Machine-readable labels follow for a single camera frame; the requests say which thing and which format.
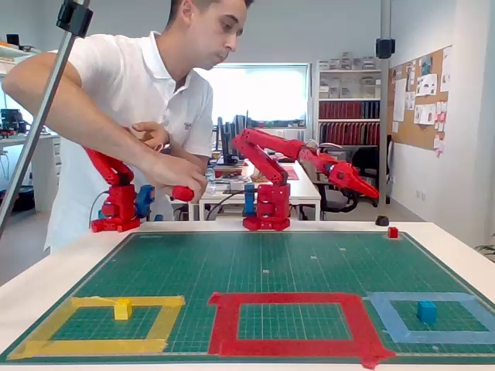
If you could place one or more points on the black round knob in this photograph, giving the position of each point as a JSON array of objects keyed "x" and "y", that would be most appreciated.
[{"x": 382, "y": 221}]

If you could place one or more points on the cork pin board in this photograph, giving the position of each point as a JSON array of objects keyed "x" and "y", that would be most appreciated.
[{"x": 410, "y": 131}]

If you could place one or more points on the black computer monitor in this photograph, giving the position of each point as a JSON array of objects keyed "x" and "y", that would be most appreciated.
[
  {"x": 225, "y": 143},
  {"x": 239, "y": 127}
]

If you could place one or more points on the man's right hand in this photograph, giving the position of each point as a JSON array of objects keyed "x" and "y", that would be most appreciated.
[{"x": 178, "y": 174}]

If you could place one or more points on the white wall shelf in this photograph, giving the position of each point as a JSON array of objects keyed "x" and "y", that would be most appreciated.
[{"x": 19, "y": 52}]

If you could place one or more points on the red toy brick cube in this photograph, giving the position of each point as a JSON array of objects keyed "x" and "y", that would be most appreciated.
[{"x": 393, "y": 232}]

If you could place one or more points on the wide bright window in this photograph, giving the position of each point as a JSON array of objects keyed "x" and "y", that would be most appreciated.
[{"x": 263, "y": 92}]

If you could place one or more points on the red leader robot arm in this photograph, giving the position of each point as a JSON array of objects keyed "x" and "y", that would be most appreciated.
[{"x": 116, "y": 201}]

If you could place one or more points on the slanted metal pole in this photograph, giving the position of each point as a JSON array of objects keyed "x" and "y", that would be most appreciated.
[{"x": 40, "y": 116}]

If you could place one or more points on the red tape square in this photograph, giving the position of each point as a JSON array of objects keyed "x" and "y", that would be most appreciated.
[{"x": 224, "y": 324}]

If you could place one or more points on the green potted plant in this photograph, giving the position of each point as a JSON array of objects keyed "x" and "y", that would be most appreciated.
[{"x": 488, "y": 249}]

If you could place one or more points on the yellow toy brick cube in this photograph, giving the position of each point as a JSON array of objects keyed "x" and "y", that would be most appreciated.
[{"x": 123, "y": 310}]

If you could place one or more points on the yellow tape square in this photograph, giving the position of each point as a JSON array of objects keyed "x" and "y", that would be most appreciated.
[{"x": 96, "y": 346}]

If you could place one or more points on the vertical metal pole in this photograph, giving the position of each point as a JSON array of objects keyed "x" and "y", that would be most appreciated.
[{"x": 384, "y": 116}]

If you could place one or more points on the white office desk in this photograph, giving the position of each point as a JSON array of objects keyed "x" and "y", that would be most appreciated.
[{"x": 305, "y": 193}]

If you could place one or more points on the man's left forearm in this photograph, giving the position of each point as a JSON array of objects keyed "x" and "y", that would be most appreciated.
[{"x": 181, "y": 152}]

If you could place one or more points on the black office chair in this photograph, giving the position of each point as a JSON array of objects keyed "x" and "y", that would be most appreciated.
[{"x": 336, "y": 205}]

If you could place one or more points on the blue tape square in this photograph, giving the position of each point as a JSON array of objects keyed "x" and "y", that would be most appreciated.
[{"x": 421, "y": 337}]

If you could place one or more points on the clear water bottle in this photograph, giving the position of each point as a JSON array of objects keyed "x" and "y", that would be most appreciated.
[{"x": 211, "y": 187}]

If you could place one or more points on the white bookshelf with binders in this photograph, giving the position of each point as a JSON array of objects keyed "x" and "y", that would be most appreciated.
[{"x": 348, "y": 112}]

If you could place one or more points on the man in white polo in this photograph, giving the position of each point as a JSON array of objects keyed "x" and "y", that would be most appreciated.
[{"x": 127, "y": 77}]

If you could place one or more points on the man's right forearm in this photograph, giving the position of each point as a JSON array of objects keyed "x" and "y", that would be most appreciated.
[{"x": 77, "y": 116}]

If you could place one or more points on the green cutting mat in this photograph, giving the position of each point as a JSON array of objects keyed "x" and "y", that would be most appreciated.
[{"x": 247, "y": 266}]

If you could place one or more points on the man's left hand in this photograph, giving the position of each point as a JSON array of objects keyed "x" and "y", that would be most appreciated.
[{"x": 152, "y": 135}]

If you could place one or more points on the black pole clamp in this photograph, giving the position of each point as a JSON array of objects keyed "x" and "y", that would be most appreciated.
[
  {"x": 385, "y": 48},
  {"x": 73, "y": 17}
]

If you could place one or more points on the red follower robot arm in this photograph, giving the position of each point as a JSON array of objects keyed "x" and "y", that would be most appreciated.
[{"x": 270, "y": 201}]

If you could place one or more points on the blue toy brick cube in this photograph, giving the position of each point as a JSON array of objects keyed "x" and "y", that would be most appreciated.
[{"x": 426, "y": 312}]

